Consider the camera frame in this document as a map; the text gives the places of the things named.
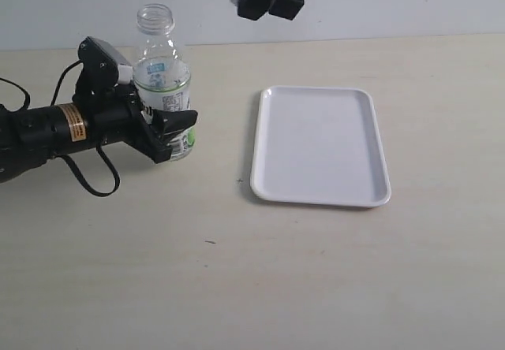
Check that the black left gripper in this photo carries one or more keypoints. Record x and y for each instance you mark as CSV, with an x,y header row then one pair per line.
x,y
114,115

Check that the clear plastic drink bottle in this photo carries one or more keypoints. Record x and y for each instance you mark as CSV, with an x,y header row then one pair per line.
x,y
161,75

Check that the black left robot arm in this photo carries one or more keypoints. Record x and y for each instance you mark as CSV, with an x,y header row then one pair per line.
x,y
31,137

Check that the white plastic tray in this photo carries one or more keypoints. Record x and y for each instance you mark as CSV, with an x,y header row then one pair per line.
x,y
319,146

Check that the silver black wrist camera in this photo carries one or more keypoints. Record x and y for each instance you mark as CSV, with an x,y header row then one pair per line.
x,y
103,64

